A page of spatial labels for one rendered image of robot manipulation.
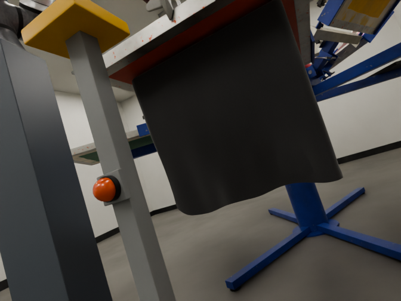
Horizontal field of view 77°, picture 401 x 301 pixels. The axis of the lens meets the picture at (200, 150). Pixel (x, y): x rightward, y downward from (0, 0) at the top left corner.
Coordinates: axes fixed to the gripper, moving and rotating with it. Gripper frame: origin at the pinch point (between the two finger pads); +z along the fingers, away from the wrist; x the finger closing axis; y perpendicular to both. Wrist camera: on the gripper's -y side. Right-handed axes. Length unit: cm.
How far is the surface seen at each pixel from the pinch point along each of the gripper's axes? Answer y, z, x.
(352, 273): -15, 98, -75
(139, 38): 10.0, 0.9, 1.9
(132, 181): 10.3, 34.3, 18.7
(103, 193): 11.4, 35.0, 24.5
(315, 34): -37, -13, -90
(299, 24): -26.0, 2.9, -29.8
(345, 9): -52, -17, -88
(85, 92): 13.0, 17.3, 20.8
